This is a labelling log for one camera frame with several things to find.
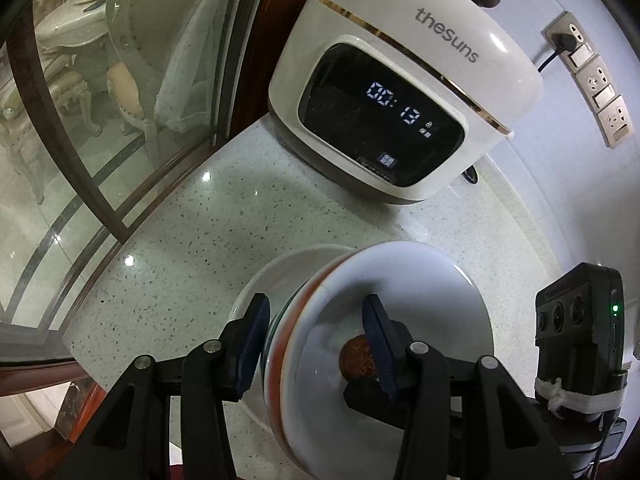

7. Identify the white ornate chair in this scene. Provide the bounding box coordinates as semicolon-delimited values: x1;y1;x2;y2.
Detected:
105;0;220;168

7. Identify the white bowl orange pattern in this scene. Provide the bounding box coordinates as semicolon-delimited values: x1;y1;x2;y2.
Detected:
262;240;494;479

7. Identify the white rice cooker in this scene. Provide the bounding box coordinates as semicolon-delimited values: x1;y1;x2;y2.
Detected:
268;0;544;204

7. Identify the white bowl blue rim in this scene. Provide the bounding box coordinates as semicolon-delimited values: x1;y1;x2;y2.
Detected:
228;244;355;434

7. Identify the wall socket panel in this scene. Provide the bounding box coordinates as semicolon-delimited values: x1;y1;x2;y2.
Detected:
538;11;634;148

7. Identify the wooden framed glass door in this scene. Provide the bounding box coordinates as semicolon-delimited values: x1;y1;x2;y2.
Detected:
1;0;299;367

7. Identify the black camera box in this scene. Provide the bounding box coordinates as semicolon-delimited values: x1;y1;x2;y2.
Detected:
535;262;626;422

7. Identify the black power cable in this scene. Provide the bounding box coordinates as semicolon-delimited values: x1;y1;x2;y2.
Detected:
534;32;580;74

